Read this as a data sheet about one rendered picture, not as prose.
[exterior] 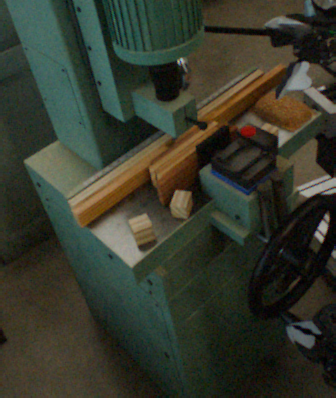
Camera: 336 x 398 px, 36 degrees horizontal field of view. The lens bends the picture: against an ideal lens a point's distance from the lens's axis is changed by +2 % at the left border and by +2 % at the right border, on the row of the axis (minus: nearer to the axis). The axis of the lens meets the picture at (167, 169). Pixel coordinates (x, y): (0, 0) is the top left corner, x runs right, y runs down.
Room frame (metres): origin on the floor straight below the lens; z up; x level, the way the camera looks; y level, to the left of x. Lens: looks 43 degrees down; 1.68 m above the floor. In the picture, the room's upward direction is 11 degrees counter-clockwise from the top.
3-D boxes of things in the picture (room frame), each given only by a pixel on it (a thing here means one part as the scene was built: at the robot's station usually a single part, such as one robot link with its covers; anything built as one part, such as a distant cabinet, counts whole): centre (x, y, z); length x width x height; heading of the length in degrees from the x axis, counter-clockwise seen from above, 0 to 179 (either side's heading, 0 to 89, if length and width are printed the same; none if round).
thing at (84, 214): (0.91, -0.07, 0.92); 0.67 x 0.02 x 0.04; 125
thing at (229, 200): (0.74, -0.16, 0.92); 0.15 x 0.13 x 0.09; 125
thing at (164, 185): (0.80, -0.07, 0.93); 0.24 x 0.01 x 0.06; 125
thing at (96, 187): (0.91, -0.04, 0.93); 0.60 x 0.02 x 0.05; 125
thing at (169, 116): (0.90, -0.02, 1.02); 0.14 x 0.07 x 0.09; 35
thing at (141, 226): (0.66, 0.07, 0.92); 0.04 x 0.04 x 0.04; 14
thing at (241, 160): (0.74, -0.16, 0.99); 0.13 x 0.11 x 0.06; 125
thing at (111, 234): (0.81, -0.11, 0.87); 0.61 x 0.30 x 0.06; 125
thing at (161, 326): (0.98, 0.04, 0.36); 0.58 x 0.45 x 0.71; 35
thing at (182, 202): (0.71, -0.01, 0.92); 0.04 x 0.03 x 0.04; 156
